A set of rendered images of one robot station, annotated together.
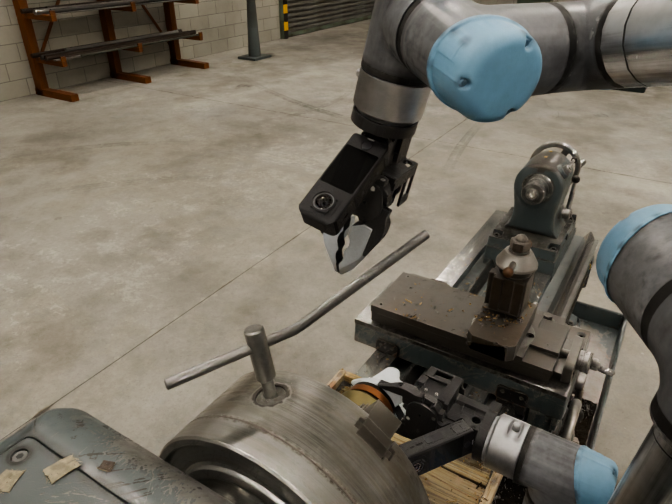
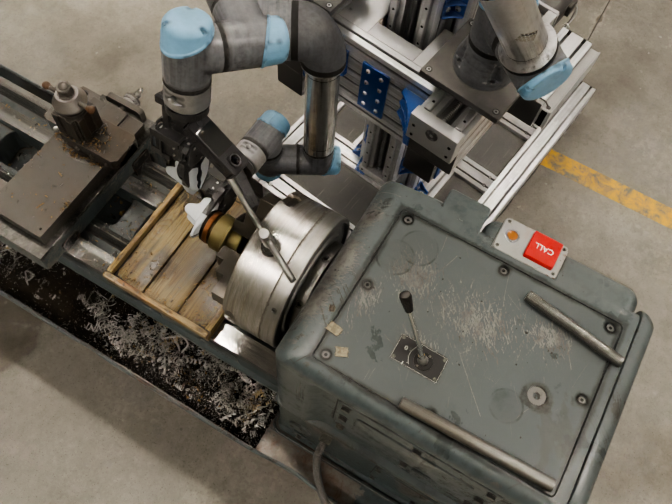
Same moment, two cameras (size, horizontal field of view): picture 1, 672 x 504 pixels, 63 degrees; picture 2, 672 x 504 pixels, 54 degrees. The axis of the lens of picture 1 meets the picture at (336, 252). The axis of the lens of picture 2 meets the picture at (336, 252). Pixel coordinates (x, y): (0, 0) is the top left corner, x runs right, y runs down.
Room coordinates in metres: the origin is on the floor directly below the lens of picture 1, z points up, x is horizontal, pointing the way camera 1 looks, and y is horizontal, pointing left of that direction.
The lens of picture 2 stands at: (0.41, 0.62, 2.38)
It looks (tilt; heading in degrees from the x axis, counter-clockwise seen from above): 65 degrees down; 261
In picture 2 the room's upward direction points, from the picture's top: 8 degrees clockwise
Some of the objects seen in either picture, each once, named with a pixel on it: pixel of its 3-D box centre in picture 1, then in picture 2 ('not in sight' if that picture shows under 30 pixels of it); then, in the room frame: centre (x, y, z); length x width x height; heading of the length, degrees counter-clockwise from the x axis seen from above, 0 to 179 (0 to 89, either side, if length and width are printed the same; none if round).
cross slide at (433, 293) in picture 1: (475, 324); (74, 161); (0.95, -0.30, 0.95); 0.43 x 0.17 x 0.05; 58
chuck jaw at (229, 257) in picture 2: not in sight; (230, 282); (0.54, 0.09, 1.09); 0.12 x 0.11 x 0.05; 58
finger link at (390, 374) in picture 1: (384, 380); (196, 213); (0.62, -0.07, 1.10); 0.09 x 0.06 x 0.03; 57
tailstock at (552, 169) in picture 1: (538, 202); not in sight; (1.45, -0.59, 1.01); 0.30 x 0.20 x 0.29; 148
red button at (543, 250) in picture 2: not in sight; (542, 251); (-0.08, 0.09, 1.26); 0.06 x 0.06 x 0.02; 58
